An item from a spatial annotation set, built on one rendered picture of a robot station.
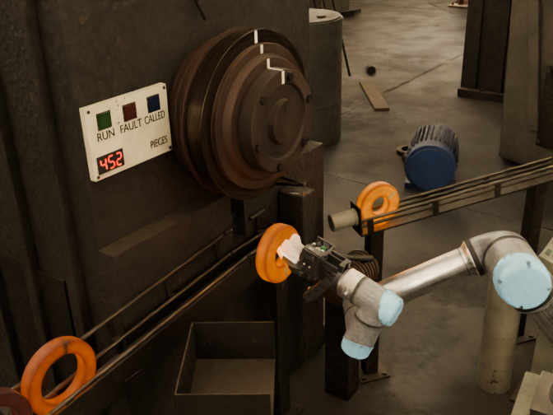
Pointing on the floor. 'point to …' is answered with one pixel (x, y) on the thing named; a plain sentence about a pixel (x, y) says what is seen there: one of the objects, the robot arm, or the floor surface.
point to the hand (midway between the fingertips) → (278, 246)
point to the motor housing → (332, 375)
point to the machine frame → (122, 185)
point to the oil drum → (326, 75)
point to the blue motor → (432, 158)
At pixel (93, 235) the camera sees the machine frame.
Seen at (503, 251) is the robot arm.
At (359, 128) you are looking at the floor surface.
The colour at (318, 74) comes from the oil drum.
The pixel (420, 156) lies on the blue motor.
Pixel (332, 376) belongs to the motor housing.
